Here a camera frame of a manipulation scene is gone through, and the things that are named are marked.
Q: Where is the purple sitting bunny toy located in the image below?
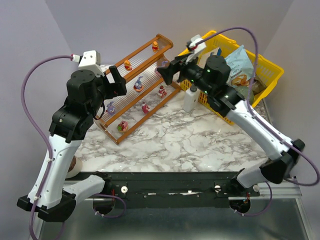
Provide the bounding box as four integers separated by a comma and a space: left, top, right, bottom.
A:
105, 101, 116, 116

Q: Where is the small burger toy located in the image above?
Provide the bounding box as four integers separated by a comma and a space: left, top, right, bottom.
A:
123, 59, 132, 71

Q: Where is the orange bear toy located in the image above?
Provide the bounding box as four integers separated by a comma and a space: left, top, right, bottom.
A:
151, 41, 159, 53

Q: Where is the pink white cake toy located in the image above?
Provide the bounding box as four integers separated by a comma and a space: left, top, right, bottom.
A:
157, 85, 167, 98

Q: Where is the dark pink cake toy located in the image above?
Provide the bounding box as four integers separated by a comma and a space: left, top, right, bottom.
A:
141, 102, 151, 114

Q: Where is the pink strawberry cake toy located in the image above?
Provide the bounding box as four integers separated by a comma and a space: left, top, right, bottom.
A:
116, 120, 129, 133

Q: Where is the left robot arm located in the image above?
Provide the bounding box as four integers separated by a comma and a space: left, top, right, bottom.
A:
17, 66, 127, 223

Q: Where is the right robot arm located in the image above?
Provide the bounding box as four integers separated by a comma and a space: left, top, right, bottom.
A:
157, 54, 305, 189

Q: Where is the wooden tiered shelf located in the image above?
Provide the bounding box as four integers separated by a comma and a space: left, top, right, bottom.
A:
94, 33, 181, 145

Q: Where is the blue white box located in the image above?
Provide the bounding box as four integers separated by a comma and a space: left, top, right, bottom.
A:
198, 47, 222, 68

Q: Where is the white bottle grey cap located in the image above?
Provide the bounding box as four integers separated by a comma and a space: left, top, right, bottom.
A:
182, 85, 201, 113

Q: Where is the light blue chips bag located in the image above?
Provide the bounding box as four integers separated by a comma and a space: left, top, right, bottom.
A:
225, 45, 254, 88

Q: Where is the green melon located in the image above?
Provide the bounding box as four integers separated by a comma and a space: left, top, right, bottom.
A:
235, 86, 254, 105

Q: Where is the brown snack packet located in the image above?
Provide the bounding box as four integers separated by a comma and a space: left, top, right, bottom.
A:
251, 75, 267, 95

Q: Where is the tape roll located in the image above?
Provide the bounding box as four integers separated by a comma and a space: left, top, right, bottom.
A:
65, 156, 83, 179

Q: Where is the yellow plastic basket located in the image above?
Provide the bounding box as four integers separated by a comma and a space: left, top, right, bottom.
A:
179, 30, 285, 126

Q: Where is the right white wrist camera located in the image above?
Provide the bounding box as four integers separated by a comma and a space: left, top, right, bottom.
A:
185, 34, 207, 64

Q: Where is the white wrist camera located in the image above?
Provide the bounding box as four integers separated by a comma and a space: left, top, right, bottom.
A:
185, 34, 207, 64
71, 50, 105, 77

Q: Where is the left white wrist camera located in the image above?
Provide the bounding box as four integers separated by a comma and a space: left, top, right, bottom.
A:
71, 50, 105, 77

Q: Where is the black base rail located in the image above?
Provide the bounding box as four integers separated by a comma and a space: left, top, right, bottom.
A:
82, 171, 261, 209

